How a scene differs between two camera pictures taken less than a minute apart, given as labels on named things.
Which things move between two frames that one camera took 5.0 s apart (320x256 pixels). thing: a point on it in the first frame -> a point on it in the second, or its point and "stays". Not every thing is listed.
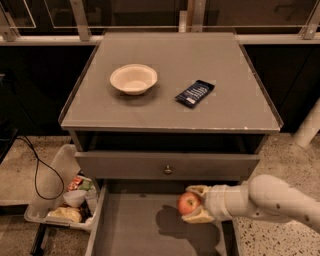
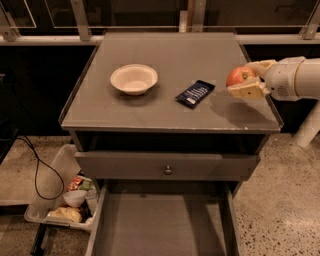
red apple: [187, 202] -> [240, 75]
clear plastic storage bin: [63, 195] stays
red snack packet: [75, 182] stays
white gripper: [216, 202] -> [282, 80]
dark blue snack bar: [191, 97] stays
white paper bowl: [133, 78] stays
